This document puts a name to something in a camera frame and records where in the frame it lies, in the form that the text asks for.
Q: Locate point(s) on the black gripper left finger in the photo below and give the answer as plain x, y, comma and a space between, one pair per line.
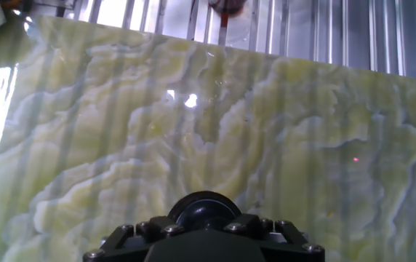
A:
120, 242

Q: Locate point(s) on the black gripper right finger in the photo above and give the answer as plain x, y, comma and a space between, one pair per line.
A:
286, 251

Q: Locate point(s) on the green marble pattern mat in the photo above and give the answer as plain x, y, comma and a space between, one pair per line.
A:
230, 127

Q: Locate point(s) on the small glass with brown liquid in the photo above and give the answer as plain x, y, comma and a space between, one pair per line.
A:
228, 7

